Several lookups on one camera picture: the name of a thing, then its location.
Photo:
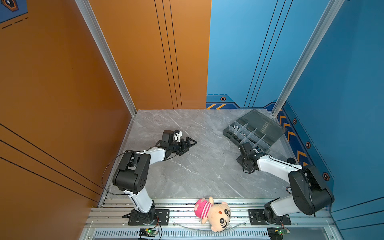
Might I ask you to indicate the pink plush doll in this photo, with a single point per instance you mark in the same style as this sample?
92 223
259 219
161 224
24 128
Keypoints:
217 215

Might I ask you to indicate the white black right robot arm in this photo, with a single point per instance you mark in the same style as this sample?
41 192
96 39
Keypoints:
309 191

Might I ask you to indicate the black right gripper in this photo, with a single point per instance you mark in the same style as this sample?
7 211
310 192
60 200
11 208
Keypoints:
238 160

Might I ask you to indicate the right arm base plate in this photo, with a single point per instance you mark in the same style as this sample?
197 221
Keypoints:
258 218

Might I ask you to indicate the grey plastic organizer box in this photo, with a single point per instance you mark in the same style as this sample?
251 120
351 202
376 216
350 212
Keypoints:
257 127

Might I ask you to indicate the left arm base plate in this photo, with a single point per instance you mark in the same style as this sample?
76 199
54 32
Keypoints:
156 216

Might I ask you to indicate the left green circuit board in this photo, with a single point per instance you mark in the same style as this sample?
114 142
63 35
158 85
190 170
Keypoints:
148 234

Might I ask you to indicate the aluminium corner post right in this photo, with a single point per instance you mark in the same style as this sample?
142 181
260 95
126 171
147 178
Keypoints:
318 34

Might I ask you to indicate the aluminium corner post left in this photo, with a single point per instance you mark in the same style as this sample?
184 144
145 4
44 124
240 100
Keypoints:
101 42

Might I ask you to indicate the aluminium rail frame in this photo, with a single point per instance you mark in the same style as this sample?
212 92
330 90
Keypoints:
108 223

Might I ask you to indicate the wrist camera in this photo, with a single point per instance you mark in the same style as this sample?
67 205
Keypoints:
172 136
247 150

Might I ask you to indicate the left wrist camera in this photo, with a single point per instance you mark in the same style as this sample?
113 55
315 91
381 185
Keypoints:
172 136

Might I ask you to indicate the aluminium corner post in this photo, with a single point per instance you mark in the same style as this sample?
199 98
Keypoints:
318 34
101 42

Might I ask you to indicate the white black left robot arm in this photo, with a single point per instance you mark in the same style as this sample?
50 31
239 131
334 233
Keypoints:
131 175

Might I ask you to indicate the black cap cylinder container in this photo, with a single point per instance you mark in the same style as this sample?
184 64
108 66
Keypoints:
291 161

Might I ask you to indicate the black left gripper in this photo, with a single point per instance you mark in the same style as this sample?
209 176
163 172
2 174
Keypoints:
184 148

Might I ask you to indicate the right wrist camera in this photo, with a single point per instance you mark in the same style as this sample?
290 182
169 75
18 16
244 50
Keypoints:
247 150

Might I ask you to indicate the right green circuit board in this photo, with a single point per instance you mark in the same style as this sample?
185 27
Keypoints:
277 234

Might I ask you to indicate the green circuit board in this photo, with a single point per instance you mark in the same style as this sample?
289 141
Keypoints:
148 234
277 234

